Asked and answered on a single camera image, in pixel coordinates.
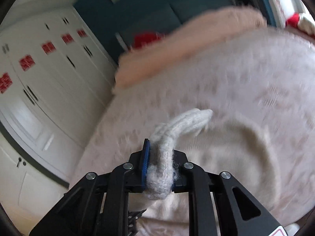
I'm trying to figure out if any cream throw blanket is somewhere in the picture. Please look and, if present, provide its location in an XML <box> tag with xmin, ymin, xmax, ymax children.
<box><xmin>298</xmin><ymin>12</ymin><xmax>315</xmax><ymax>38</ymax></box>

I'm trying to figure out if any red pillow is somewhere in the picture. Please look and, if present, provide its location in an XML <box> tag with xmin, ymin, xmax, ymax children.
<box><xmin>133</xmin><ymin>32</ymin><xmax>165</xmax><ymax>48</ymax></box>

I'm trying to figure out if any white wardrobe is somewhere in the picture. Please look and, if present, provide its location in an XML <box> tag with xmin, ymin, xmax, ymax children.
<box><xmin>0</xmin><ymin>0</ymin><xmax>119</xmax><ymax>234</ymax></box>

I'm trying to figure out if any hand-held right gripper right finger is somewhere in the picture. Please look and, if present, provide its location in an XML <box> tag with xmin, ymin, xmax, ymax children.
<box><xmin>172</xmin><ymin>150</ymin><xmax>282</xmax><ymax>236</ymax></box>

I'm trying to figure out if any cream sweater with black hearts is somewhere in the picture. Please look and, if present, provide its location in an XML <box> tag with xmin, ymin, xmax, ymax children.
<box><xmin>134</xmin><ymin>108</ymin><xmax>291</xmax><ymax>236</ymax></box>

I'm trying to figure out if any red cushion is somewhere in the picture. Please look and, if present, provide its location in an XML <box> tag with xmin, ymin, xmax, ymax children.
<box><xmin>285</xmin><ymin>13</ymin><xmax>302</xmax><ymax>29</ymax></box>

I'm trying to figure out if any peach duvet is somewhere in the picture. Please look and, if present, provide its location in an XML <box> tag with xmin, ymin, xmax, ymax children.
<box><xmin>112</xmin><ymin>5</ymin><xmax>267</xmax><ymax>95</ymax></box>

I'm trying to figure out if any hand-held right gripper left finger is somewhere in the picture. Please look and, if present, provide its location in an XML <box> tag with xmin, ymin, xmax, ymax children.
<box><xmin>29</xmin><ymin>139</ymin><xmax>151</xmax><ymax>236</ymax></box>

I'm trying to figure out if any teal padded headboard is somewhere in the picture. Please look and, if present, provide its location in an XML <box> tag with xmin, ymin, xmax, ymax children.
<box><xmin>116</xmin><ymin>0</ymin><xmax>237</xmax><ymax>52</ymax></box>

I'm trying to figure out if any bed with butterfly bedspread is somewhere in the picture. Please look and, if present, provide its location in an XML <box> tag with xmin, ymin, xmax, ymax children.
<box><xmin>71</xmin><ymin>27</ymin><xmax>315</xmax><ymax>236</ymax></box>

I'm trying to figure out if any grey and blue curtain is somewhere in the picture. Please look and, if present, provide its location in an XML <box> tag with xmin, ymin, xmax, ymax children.
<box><xmin>253</xmin><ymin>0</ymin><xmax>277</xmax><ymax>27</ymax></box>

